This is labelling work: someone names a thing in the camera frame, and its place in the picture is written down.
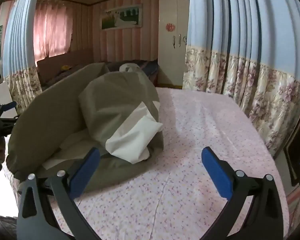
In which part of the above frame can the wide blue floral curtain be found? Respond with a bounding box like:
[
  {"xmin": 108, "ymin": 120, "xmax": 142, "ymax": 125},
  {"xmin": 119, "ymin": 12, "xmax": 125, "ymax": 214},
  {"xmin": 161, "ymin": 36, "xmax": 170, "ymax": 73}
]
[{"xmin": 182, "ymin": 0, "xmax": 300, "ymax": 157}]

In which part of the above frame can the pink window curtain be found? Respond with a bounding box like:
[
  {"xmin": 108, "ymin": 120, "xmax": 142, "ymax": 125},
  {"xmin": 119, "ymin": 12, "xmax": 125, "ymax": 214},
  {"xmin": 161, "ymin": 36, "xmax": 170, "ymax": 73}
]
[{"xmin": 33, "ymin": 2, "xmax": 74, "ymax": 62}]

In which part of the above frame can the brown headboard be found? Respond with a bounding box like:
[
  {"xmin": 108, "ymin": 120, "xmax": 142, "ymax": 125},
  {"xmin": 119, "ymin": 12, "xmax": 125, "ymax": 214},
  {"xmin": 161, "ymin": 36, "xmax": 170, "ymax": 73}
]
[{"xmin": 36, "ymin": 49, "xmax": 94, "ymax": 80}]

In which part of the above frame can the bed with dark blanket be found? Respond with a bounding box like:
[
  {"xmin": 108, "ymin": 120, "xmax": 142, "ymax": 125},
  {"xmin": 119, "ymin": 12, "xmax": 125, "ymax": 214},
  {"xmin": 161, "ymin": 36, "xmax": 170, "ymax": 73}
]
[{"xmin": 44, "ymin": 59, "xmax": 160, "ymax": 90}]

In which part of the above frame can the black water dispenser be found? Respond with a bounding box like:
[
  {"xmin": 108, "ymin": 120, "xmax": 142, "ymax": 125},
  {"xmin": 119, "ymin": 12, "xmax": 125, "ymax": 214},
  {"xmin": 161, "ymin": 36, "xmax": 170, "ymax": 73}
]
[{"xmin": 284, "ymin": 112, "xmax": 300, "ymax": 187}]

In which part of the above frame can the narrow blue floral curtain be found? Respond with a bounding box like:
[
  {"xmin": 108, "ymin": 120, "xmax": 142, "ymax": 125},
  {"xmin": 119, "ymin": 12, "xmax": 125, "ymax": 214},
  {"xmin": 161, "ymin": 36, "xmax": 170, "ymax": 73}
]
[{"xmin": 2, "ymin": 0, "xmax": 44, "ymax": 115}]

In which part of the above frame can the white wardrobe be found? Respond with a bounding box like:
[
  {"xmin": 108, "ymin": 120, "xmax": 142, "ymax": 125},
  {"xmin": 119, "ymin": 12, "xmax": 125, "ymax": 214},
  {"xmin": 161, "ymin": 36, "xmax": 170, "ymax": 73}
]
[{"xmin": 157, "ymin": 0, "xmax": 190, "ymax": 88}]

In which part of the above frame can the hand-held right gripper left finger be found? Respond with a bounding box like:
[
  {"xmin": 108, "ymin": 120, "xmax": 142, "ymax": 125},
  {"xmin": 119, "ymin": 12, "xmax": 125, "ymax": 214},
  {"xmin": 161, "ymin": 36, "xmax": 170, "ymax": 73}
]
[{"xmin": 16, "ymin": 147, "xmax": 102, "ymax": 240}]

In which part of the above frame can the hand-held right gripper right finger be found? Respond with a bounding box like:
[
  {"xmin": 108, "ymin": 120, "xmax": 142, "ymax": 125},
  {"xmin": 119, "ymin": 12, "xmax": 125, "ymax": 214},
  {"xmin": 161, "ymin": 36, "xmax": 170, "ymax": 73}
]
[{"xmin": 200, "ymin": 147, "xmax": 283, "ymax": 240}]

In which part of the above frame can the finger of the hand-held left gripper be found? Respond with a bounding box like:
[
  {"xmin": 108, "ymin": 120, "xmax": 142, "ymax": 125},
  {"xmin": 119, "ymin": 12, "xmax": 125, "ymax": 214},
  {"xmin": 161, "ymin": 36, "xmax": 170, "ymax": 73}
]
[
  {"xmin": 0, "ymin": 116, "xmax": 21, "ymax": 136},
  {"xmin": 0, "ymin": 101, "xmax": 17, "ymax": 117}
]

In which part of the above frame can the pink floral bed sheet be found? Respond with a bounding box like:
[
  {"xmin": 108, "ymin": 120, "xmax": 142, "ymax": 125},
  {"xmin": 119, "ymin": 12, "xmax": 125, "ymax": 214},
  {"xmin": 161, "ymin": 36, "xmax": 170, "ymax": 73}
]
[{"xmin": 11, "ymin": 87, "xmax": 290, "ymax": 240}]

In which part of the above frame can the framed wedding picture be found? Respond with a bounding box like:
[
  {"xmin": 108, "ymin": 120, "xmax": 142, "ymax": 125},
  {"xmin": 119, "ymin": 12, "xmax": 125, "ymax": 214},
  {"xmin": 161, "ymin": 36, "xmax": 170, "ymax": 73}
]
[{"xmin": 100, "ymin": 4, "xmax": 143, "ymax": 30}]

